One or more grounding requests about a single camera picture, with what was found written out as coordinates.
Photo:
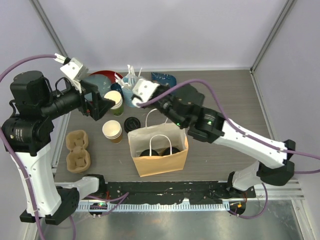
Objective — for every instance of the grey-blue round plate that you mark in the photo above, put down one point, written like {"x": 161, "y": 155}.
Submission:
{"x": 101, "y": 81}

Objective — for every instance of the cardboard cup carrier stack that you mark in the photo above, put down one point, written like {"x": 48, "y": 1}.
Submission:
{"x": 78, "y": 160}

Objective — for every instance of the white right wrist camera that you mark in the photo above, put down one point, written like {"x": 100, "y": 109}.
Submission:
{"x": 142, "y": 91}

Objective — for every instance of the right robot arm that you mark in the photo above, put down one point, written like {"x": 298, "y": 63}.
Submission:
{"x": 184, "y": 107}

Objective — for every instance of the light blue straw holder cup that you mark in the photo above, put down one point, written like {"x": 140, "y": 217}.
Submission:
{"x": 127, "y": 90}

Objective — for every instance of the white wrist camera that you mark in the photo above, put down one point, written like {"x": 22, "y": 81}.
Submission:
{"x": 142, "y": 91}
{"x": 73, "y": 69}

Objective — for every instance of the brown paper bag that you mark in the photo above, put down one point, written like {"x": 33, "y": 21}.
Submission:
{"x": 158, "y": 137}

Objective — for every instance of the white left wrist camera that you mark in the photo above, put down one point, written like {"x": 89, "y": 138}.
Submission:
{"x": 73, "y": 69}

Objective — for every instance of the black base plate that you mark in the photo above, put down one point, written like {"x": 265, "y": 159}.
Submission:
{"x": 173, "y": 192}

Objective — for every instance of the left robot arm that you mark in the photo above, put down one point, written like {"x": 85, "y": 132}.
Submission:
{"x": 27, "y": 135}

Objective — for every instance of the green paper cup stack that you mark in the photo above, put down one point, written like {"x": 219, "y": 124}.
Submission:
{"x": 115, "y": 96}

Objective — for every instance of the red round plate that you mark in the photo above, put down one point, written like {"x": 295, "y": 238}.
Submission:
{"x": 109, "y": 74}

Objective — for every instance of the brown paper cup stack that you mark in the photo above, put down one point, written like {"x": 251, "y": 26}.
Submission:
{"x": 112, "y": 130}

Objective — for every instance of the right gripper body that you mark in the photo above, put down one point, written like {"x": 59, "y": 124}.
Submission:
{"x": 165, "y": 106}

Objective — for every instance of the black lid stack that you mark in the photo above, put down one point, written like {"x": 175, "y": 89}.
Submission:
{"x": 131, "y": 124}

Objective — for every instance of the dark blue leaf-shaped plate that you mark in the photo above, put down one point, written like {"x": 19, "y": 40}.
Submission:
{"x": 164, "y": 79}

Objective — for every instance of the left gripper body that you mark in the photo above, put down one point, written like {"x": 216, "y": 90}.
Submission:
{"x": 87, "y": 107}

